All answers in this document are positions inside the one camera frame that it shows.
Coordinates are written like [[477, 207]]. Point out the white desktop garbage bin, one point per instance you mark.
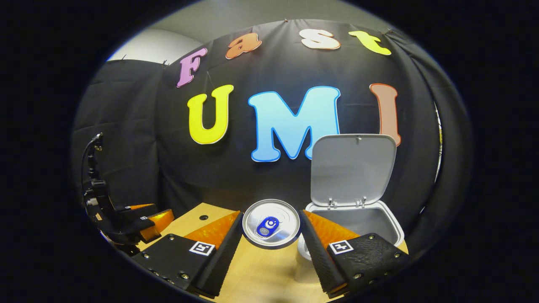
[[351, 168]]

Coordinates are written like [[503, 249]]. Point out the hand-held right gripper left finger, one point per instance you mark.
[[221, 261]]

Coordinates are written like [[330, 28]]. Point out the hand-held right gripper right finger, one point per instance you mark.
[[322, 261]]

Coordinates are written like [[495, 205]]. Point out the black backdrop cloth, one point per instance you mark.
[[236, 176]]

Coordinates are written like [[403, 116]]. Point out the wooden desktop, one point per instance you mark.
[[261, 269]]

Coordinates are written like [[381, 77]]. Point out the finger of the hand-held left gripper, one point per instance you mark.
[[158, 223], [137, 207]]

